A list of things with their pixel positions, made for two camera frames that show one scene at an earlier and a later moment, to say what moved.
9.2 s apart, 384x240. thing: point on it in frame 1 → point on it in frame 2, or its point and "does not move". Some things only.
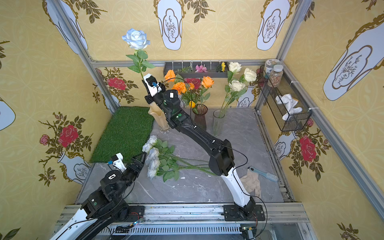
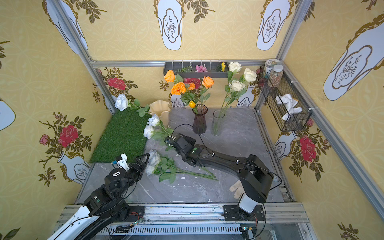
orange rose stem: [207, 82] does not move
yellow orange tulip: [192, 104] does not move
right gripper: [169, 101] → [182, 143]
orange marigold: [181, 87] does not move
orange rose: [170, 74] does not move
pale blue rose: [138, 40] → [122, 103]
